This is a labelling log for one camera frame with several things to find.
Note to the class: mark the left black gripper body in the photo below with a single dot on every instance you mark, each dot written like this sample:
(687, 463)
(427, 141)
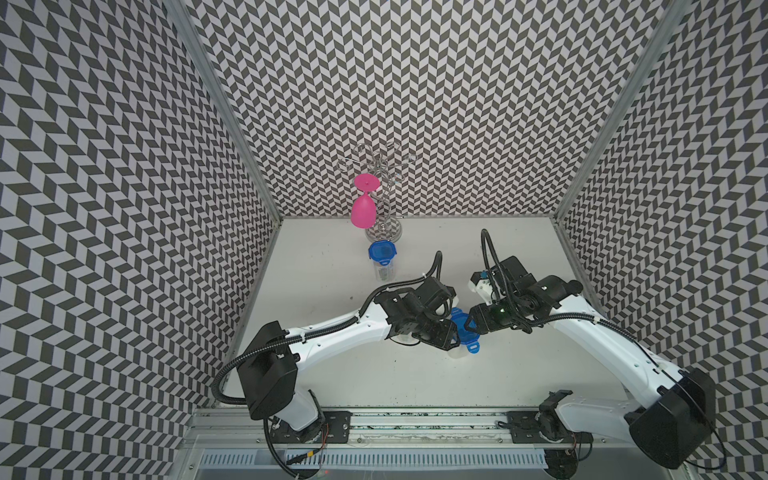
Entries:
(438, 333)

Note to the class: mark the clear cup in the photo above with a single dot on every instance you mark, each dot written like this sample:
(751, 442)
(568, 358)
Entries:
(459, 352)
(384, 271)

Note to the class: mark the pink plastic wine glass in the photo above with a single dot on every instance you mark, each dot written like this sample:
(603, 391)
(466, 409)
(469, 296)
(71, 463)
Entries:
(364, 211)

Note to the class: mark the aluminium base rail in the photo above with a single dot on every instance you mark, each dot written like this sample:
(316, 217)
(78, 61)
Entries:
(408, 428)

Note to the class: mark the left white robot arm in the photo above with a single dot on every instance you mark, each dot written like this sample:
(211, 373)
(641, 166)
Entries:
(265, 378)

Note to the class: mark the blue lid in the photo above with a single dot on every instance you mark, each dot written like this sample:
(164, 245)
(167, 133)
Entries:
(382, 252)
(466, 337)

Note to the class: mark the chrome glass holder stand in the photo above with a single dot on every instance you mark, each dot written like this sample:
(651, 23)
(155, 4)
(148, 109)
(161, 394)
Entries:
(387, 162)

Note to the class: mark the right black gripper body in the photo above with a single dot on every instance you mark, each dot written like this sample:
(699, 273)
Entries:
(495, 315)

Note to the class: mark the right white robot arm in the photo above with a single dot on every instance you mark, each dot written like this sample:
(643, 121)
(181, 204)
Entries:
(670, 411)

